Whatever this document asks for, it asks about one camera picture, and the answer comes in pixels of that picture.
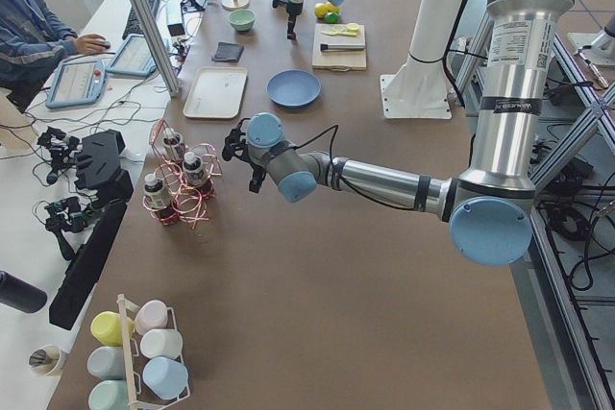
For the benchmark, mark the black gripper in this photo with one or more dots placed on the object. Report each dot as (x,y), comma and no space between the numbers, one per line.
(258,171)
(293,10)

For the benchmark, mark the blue plate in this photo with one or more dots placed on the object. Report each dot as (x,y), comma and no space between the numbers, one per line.
(293,89)

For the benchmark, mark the yellow lemon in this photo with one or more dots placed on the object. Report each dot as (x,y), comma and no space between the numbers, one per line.
(320,10)
(331,7)

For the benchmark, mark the green lime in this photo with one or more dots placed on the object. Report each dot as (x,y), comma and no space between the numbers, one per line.
(331,17)

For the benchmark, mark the steel muddler black tip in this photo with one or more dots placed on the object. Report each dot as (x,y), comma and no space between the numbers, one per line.
(327,47)

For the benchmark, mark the green bowl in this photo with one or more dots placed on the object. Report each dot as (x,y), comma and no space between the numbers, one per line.
(242,20)

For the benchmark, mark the yellow plastic knife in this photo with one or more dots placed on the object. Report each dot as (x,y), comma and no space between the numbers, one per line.
(339,32)

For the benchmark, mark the wooden cutting board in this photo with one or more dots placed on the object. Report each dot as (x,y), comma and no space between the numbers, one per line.
(338,61)

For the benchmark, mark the lemon half slice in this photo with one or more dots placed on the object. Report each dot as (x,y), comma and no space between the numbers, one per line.
(351,28)

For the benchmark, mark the dark tea bottle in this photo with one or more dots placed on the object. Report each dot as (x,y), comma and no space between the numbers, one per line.
(174,145)
(157,197)
(194,169)

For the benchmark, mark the grey folded cloth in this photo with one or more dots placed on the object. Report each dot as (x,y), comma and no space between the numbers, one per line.
(227,52)

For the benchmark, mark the cream rabbit tray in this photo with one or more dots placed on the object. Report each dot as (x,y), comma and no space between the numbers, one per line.
(216,93)

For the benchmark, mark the blue teach pendant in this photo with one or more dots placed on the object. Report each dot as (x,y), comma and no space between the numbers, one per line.
(77,83)
(133,58)

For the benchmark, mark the pink cup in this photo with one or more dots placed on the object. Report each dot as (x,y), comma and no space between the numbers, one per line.
(151,315)

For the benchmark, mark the white cup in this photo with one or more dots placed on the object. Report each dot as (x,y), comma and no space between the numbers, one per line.
(162,342)

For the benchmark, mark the yellow cup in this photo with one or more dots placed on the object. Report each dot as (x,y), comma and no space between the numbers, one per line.
(106,329)

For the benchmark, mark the light blue cup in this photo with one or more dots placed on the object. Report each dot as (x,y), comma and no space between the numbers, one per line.
(167,378)

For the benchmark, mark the grey cup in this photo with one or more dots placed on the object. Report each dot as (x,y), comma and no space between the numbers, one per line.
(107,363)

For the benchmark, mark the pale green cup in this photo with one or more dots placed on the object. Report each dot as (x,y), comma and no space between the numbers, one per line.
(109,395)

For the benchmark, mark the person in blue hoodie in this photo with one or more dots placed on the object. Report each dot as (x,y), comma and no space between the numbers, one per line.
(33,43)

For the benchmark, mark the black water bottle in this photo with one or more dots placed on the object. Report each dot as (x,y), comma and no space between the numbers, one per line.
(21,295)

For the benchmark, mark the copper wire bottle rack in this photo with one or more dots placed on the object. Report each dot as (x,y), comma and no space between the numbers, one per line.
(190,203)

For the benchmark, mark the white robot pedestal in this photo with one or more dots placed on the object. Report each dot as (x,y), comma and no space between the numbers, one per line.
(419,89)

